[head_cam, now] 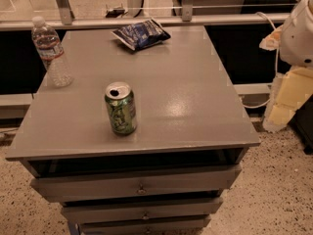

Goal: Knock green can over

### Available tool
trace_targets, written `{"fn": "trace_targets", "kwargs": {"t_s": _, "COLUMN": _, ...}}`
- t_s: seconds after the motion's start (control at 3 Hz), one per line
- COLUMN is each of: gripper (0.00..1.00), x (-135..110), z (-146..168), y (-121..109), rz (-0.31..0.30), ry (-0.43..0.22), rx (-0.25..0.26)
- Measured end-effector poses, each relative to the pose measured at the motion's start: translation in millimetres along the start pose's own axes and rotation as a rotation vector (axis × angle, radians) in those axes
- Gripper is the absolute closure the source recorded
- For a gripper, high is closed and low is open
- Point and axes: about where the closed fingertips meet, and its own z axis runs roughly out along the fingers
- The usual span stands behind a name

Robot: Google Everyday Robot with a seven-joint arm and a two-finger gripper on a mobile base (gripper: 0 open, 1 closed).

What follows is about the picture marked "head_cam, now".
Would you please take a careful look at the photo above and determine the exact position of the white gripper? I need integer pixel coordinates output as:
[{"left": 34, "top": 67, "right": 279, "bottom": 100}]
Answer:
[{"left": 259, "top": 0, "right": 313, "bottom": 132}]

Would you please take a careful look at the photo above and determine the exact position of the green soda can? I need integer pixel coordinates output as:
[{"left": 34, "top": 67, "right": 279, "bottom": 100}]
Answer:
[{"left": 105, "top": 82, "right": 137, "bottom": 135}]

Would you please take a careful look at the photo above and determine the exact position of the blue chip bag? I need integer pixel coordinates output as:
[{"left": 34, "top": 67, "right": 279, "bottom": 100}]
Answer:
[{"left": 112, "top": 19, "right": 170, "bottom": 51}]

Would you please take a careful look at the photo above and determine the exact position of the grey drawer cabinet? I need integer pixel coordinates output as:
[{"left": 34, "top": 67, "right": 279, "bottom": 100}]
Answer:
[{"left": 5, "top": 24, "right": 262, "bottom": 235}]

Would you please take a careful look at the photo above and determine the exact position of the bottom grey drawer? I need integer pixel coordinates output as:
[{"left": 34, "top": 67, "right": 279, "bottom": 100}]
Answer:
[{"left": 80, "top": 215, "right": 210, "bottom": 235}]

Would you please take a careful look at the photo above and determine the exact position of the grey drawer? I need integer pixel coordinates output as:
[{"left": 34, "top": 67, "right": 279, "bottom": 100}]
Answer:
[
  {"left": 80, "top": 215, "right": 210, "bottom": 235},
  {"left": 62, "top": 193, "right": 222, "bottom": 223},
  {"left": 30, "top": 164, "right": 242, "bottom": 203}
]

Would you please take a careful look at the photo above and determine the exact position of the grey metal railing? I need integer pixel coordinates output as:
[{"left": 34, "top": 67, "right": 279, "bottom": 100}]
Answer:
[{"left": 0, "top": 0, "right": 300, "bottom": 31}]

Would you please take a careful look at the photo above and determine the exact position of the clear plastic water bottle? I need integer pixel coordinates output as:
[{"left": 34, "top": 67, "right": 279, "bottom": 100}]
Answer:
[{"left": 31, "top": 16, "right": 73, "bottom": 87}]

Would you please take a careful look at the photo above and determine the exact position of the middle grey drawer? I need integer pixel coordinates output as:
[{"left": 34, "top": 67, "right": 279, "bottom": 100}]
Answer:
[{"left": 62, "top": 193, "right": 222, "bottom": 223}]

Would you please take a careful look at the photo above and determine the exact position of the top grey drawer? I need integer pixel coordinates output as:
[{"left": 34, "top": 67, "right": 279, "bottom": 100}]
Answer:
[{"left": 30, "top": 164, "right": 242, "bottom": 203}]

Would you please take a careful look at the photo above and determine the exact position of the white cable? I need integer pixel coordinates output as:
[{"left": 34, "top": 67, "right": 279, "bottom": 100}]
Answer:
[{"left": 242, "top": 11, "right": 282, "bottom": 110}]

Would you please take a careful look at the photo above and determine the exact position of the small dark object behind rail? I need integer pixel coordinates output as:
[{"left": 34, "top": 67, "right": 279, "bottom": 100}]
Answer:
[{"left": 106, "top": 5, "right": 126, "bottom": 18}]

